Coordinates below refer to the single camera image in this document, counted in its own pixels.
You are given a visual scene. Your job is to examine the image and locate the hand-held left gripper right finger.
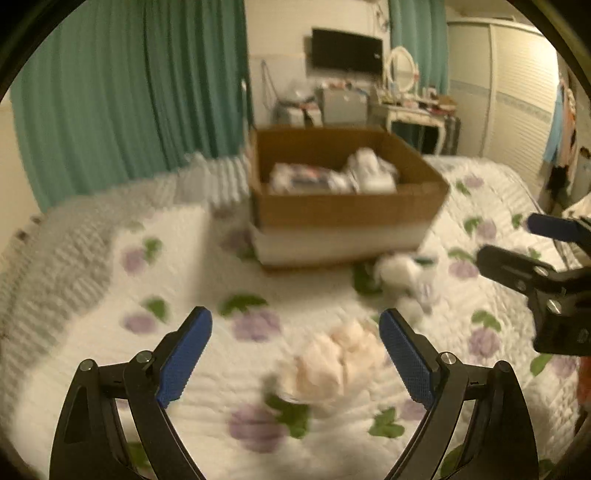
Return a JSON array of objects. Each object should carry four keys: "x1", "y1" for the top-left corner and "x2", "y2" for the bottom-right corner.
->
[{"x1": 379, "y1": 309, "x2": 539, "y2": 480}]

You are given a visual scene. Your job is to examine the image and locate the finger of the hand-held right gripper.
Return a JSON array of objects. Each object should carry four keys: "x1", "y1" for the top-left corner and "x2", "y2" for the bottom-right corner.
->
[
  {"x1": 527, "y1": 213, "x2": 591, "y2": 250},
  {"x1": 476, "y1": 245, "x2": 571, "y2": 296}
]

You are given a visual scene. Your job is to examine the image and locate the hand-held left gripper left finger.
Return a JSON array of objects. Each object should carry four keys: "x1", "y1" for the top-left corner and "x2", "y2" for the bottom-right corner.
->
[{"x1": 49, "y1": 306, "x2": 213, "y2": 480}]

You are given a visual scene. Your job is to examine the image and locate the cream plush toy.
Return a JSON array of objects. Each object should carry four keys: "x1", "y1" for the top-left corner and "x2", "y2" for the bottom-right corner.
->
[{"x1": 276, "y1": 318, "x2": 393, "y2": 409}]

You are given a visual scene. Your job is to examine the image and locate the white plush toy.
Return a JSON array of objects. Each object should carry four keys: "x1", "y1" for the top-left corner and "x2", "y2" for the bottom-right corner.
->
[{"x1": 373, "y1": 253, "x2": 443, "y2": 319}]

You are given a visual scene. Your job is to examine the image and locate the cardboard box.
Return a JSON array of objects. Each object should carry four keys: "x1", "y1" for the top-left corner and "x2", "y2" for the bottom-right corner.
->
[{"x1": 247, "y1": 127, "x2": 451, "y2": 273}]

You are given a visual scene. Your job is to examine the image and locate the hanging clothes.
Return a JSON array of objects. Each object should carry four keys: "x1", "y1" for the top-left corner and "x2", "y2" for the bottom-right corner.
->
[{"x1": 541, "y1": 76, "x2": 591, "y2": 204}]

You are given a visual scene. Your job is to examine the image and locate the floral quilted bedspread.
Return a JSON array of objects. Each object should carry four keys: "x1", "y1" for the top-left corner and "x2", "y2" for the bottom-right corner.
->
[{"x1": 0, "y1": 154, "x2": 583, "y2": 480}]

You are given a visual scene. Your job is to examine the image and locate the white wardrobe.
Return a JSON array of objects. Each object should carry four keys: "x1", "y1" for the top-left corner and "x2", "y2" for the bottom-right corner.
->
[{"x1": 445, "y1": 18, "x2": 561, "y2": 185}]

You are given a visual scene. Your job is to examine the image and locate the white plush item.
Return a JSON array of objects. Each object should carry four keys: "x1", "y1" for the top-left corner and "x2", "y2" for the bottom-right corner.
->
[{"x1": 345, "y1": 147, "x2": 400, "y2": 193}]

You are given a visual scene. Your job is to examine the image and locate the white dressing table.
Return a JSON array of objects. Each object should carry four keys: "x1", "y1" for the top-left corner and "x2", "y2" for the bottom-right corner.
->
[{"x1": 369, "y1": 95, "x2": 461, "y2": 155}]

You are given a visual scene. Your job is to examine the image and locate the white ruffled pillow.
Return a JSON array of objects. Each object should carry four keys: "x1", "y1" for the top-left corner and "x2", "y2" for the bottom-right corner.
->
[{"x1": 175, "y1": 154, "x2": 254, "y2": 208}]

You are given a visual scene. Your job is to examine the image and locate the clothes inside box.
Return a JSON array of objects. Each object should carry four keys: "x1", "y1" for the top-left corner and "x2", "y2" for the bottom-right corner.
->
[{"x1": 269, "y1": 161, "x2": 354, "y2": 195}]

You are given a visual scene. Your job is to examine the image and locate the oval vanity mirror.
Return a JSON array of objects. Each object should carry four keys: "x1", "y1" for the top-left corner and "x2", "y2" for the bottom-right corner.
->
[{"x1": 384, "y1": 46, "x2": 421, "y2": 95}]

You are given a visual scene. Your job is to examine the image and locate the green curtain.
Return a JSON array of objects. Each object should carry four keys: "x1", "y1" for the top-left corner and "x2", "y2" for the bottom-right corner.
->
[
  {"x1": 10, "y1": 0, "x2": 254, "y2": 214},
  {"x1": 388, "y1": 0, "x2": 451, "y2": 95}
]

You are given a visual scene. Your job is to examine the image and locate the grey cabinet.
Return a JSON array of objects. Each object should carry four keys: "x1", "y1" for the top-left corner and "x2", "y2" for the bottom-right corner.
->
[{"x1": 316, "y1": 88, "x2": 370, "y2": 126}]

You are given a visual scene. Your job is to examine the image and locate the wall television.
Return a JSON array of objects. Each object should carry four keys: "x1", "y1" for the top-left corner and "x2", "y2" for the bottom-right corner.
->
[{"x1": 311, "y1": 28, "x2": 384, "y2": 75}]

